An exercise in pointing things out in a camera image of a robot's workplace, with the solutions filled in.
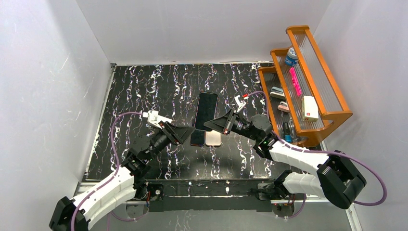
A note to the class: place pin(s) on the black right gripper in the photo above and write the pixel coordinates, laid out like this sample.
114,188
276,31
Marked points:
229,121

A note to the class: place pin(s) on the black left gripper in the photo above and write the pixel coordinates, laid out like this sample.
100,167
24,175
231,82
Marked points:
169,131

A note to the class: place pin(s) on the purple smartphone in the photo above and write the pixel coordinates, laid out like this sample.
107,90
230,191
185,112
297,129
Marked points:
197,138

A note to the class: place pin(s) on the beige phone case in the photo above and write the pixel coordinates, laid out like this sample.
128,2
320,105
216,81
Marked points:
213,138

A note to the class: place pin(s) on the black phone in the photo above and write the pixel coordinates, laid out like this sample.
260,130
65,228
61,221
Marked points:
206,110

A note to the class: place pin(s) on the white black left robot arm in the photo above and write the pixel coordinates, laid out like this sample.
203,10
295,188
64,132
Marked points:
83,211

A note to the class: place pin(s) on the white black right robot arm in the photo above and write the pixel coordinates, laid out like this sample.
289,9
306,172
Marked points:
332,176

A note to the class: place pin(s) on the teal grey stapler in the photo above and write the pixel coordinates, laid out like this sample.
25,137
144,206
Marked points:
277,92

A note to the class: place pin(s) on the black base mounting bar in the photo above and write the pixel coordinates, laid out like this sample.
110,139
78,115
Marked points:
223,195

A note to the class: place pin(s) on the black blue marker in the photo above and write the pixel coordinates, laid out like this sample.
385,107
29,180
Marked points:
287,132

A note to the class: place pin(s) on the orange wooden tiered rack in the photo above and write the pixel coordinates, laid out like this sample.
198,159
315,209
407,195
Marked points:
315,79

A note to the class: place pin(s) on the pink highlighter pen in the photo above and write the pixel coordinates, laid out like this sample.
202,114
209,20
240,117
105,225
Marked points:
295,81

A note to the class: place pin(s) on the white box on rack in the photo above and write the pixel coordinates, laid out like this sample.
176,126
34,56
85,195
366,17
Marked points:
310,110

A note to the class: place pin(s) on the blue white bottle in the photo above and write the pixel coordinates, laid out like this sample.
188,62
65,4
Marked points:
291,58

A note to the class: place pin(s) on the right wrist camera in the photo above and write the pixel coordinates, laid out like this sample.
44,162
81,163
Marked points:
240,101

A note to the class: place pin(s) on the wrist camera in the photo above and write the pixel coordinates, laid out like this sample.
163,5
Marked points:
240,101
154,119

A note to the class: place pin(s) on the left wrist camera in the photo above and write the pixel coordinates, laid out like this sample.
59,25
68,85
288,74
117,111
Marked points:
154,119

